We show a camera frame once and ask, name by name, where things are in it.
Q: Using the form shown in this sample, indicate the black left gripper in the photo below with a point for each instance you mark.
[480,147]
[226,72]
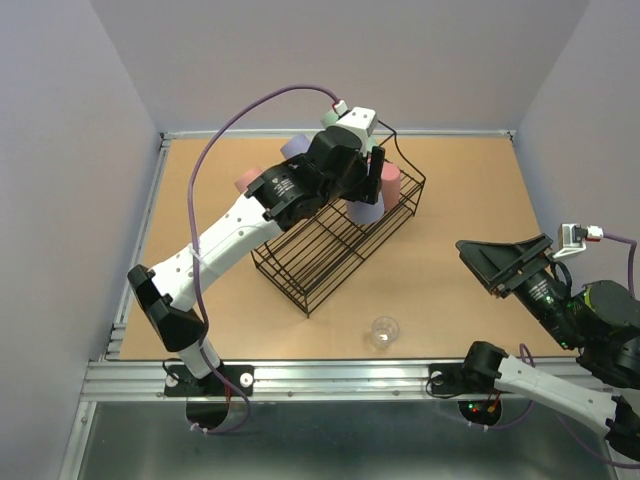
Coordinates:
[367,187]

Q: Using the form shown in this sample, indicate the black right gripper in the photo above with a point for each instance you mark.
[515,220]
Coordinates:
[495,262]

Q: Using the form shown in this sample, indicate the red plastic cup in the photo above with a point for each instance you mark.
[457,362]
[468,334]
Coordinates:
[391,185]

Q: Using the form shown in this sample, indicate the dark purple plastic cup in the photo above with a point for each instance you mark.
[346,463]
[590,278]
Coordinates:
[363,213]

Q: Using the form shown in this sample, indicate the light purple plastic cup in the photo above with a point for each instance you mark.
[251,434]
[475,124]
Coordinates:
[299,144]

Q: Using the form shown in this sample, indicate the clear plastic cup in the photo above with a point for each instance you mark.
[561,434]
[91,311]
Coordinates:
[384,331]

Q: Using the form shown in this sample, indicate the pink plastic cup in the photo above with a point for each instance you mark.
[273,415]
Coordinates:
[247,178]

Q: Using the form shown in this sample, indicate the green plastic cup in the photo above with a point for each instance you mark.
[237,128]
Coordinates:
[329,119]

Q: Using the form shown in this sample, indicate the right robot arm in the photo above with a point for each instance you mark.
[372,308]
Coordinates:
[600,323]

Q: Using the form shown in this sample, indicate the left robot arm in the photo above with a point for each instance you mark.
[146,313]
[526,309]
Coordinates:
[334,164]

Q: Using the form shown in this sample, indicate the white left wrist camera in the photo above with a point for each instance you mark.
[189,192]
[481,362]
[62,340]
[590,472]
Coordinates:
[358,120]

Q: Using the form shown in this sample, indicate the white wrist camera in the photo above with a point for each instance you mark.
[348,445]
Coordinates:
[358,120]
[573,239]

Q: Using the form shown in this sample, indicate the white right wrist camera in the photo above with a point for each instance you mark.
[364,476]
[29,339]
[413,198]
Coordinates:
[573,239]

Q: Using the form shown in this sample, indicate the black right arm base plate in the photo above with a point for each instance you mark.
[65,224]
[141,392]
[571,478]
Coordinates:
[448,380]

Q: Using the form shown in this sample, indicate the black wire dish rack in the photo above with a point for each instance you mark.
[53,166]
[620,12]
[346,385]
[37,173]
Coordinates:
[313,259]

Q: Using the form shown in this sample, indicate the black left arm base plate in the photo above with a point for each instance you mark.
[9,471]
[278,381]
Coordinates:
[180,383]

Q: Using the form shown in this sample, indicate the aluminium table frame rail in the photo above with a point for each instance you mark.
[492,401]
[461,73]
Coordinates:
[328,404]

